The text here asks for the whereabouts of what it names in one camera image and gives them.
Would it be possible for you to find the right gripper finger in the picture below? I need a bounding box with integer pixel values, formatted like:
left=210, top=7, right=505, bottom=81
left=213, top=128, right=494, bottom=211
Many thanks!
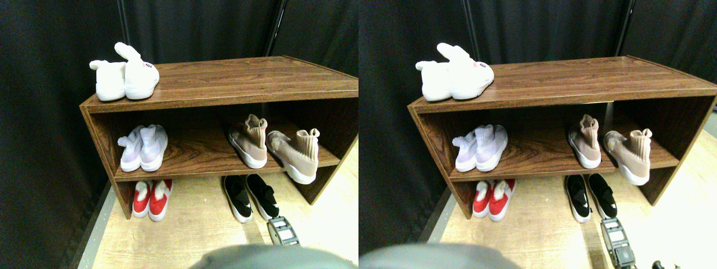
left=601, top=217, right=636, bottom=269
left=268, top=217, right=300, bottom=247

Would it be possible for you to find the beige shoe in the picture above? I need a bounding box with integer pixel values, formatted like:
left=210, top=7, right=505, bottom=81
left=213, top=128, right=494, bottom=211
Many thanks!
left=266, top=128, right=320, bottom=185
left=568, top=114, right=602, bottom=169
left=603, top=128, right=652, bottom=186
left=228, top=114, right=268, bottom=169

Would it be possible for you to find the black shoe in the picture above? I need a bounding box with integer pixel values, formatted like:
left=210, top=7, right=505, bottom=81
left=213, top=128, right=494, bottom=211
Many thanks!
left=245, top=174, right=280, bottom=221
left=565, top=175, right=592, bottom=224
left=224, top=175, right=254, bottom=224
left=588, top=173, right=618, bottom=220

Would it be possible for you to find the red shoe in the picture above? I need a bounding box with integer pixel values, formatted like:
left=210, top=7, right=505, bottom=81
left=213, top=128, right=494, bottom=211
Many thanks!
left=148, top=179, right=174, bottom=222
left=133, top=180, right=153, bottom=219
left=472, top=180, right=493, bottom=219
left=488, top=179, right=516, bottom=222

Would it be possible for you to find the lilac shoe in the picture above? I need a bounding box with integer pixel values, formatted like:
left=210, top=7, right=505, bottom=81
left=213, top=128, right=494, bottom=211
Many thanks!
left=475, top=124, right=509, bottom=172
left=453, top=134, right=479, bottom=173
left=118, top=126, right=145, bottom=173
left=140, top=124, right=169, bottom=172

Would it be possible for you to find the brown shoe rack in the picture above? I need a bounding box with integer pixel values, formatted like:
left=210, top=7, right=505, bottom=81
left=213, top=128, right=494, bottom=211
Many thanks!
left=80, top=55, right=359, bottom=220
left=407, top=55, right=717, bottom=220

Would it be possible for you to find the black curtain stand pole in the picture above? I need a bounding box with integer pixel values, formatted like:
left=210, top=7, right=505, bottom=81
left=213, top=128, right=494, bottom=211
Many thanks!
left=117, top=0, right=131, bottom=45
left=613, top=0, right=636, bottom=57
left=264, top=0, right=288, bottom=57

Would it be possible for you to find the white shoe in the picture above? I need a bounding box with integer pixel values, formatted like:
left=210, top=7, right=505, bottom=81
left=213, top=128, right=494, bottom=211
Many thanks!
left=90, top=60, right=127, bottom=102
left=115, top=43, right=160, bottom=100
left=416, top=60, right=453, bottom=102
left=437, top=43, right=495, bottom=100

